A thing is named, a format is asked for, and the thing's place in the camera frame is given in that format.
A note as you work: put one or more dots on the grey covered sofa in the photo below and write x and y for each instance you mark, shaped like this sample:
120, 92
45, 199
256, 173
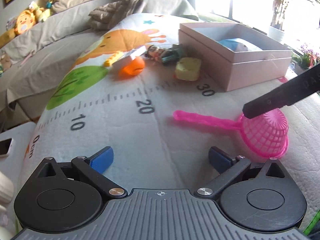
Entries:
57, 60

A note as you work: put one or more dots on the white blue-grey plastic block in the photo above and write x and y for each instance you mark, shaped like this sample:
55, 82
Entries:
129, 57

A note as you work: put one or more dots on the orange plastic fish toy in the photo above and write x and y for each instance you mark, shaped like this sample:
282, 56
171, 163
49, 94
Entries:
134, 68

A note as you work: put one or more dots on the blue wet wipes pack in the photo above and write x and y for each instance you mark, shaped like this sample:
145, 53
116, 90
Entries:
235, 44

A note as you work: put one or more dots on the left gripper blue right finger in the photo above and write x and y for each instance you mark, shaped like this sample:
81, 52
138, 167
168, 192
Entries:
231, 170

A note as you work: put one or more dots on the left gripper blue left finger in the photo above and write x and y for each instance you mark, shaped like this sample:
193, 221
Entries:
90, 170

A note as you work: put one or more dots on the cartoon play mat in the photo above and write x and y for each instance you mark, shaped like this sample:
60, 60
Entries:
94, 107

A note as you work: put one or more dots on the small doll figure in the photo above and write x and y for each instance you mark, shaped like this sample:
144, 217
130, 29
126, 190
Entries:
155, 53

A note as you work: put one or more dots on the yellow duck plush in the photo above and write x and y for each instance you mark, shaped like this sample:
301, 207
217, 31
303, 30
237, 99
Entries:
24, 22

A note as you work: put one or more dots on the pink cardboard box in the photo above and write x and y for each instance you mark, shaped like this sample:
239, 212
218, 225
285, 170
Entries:
266, 59

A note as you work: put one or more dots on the yellow building brick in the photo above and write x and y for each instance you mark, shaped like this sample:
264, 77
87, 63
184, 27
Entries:
113, 58

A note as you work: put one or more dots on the yellow sponge-like box toy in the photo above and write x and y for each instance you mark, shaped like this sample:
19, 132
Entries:
188, 69

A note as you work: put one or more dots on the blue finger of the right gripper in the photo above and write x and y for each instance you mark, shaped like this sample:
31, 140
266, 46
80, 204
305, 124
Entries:
286, 94

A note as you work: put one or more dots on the brown puffer jacket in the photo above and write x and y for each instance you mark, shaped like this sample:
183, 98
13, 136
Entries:
107, 16

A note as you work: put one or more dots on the pink plastic strainer scoop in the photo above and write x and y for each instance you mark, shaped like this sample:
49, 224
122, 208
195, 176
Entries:
265, 135

